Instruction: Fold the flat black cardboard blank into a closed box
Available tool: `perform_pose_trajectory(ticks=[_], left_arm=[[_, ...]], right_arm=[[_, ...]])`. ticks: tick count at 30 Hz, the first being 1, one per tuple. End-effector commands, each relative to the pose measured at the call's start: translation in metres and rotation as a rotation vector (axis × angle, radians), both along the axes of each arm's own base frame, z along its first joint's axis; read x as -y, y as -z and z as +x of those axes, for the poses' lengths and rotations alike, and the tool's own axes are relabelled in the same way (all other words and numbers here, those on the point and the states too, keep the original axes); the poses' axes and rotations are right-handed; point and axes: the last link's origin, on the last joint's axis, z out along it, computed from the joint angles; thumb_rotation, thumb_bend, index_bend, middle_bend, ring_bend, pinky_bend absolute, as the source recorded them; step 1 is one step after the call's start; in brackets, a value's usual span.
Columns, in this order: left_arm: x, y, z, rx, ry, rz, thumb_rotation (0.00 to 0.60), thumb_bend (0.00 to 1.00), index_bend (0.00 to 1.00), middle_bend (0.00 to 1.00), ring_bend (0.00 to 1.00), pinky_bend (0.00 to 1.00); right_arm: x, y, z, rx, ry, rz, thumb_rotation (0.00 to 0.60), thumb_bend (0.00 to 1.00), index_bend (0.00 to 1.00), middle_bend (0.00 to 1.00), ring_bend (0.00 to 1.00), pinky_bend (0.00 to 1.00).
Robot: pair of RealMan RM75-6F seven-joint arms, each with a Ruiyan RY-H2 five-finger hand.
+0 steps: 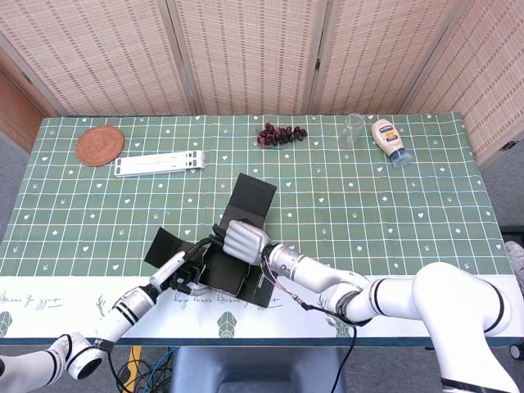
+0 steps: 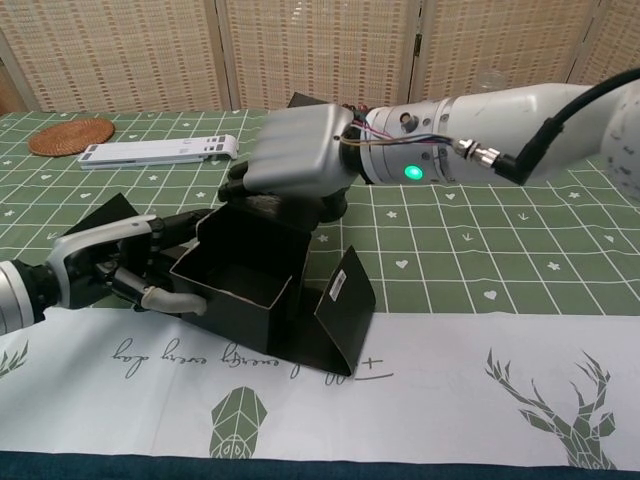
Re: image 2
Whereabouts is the round woven rattan coaster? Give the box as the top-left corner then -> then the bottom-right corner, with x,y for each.
28,118 -> 116,157

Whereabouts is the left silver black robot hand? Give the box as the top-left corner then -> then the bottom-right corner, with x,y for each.
44,209 -> 211,317

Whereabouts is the white folded stand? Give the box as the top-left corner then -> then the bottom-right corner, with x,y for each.
77,134 -> 239,171

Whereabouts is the clear glass jar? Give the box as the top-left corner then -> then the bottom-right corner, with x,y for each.
474,69 -> 507,94

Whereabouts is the black cardboard box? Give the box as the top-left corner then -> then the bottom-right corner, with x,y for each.
64,92 -> 379,377

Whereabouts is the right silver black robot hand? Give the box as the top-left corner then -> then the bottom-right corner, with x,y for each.
217,103 -> 369,236

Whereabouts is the woven bamboo folding screen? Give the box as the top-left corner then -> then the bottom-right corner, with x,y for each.
0,0 -> 640,114

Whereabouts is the green checked deer tablecloth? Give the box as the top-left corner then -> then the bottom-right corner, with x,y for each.
0,107 -> 640,480

